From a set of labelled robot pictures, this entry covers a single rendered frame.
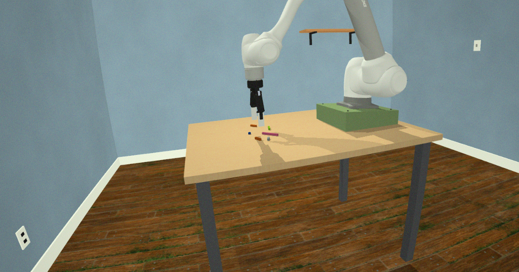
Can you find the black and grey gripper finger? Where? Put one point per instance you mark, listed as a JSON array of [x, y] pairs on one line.
[[253, 106], [260, 107]]

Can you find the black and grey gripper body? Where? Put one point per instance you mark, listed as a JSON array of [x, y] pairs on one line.
[[255, 85]]

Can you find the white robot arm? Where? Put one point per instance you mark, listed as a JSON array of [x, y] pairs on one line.
[[375, 74]]

